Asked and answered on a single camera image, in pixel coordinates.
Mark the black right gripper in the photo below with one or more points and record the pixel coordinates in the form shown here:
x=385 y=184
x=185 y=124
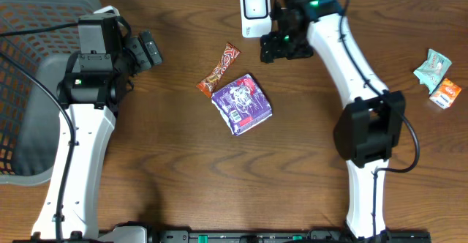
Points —
x=270 y=48

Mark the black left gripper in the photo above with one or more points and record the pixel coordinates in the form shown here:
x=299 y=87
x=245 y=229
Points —
x=145 y=51

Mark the red Top chocolate bar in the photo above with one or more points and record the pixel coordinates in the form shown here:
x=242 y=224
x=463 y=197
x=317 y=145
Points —
x=209 y=83

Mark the red blue noodle packet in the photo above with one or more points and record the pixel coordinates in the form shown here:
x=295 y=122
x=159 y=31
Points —
x=242 y=104

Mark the teal white snack packet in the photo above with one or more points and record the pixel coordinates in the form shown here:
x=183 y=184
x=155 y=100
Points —
x=432 y=71

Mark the small orange carton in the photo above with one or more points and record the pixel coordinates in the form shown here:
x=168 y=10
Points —
x=445 y=94

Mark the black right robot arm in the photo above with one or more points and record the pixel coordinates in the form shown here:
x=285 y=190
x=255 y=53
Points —
x=370 y=124

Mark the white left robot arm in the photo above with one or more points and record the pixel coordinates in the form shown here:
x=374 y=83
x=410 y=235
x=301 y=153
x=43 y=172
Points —
x=95 y=81

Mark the grey plastic mesh basket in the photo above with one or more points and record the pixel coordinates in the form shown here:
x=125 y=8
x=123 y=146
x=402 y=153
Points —
x=43 y=38

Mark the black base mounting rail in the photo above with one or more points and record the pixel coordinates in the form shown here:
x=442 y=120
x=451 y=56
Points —
x=139 y=234

